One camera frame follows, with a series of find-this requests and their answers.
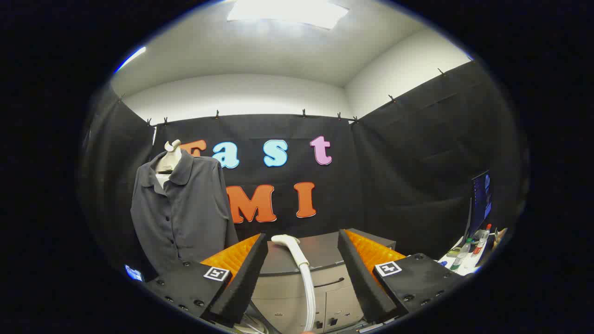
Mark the narrow ceiling light strip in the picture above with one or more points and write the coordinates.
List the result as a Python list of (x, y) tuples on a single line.
[(132, 58)]

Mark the small bright screen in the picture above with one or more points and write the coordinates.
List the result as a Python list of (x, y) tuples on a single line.
[(133, 272)]

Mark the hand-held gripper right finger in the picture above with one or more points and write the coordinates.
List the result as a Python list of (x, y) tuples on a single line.
[(362, 278)]

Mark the white garment steamer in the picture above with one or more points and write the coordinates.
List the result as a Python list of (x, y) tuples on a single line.
[(306, 278)]

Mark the grey drawer cabinet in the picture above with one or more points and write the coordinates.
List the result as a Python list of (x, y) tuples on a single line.
[(325, 250)]

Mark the white mannequin torso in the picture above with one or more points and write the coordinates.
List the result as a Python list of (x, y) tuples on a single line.
[(169, 160)]

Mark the dark grey button shirt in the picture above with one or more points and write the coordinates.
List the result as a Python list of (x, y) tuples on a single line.
[(190, 208)]

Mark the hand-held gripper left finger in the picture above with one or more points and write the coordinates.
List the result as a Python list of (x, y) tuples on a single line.
[(241, 283)]

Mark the computer monitor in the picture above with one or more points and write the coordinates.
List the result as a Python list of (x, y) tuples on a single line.
[(480, 199)]

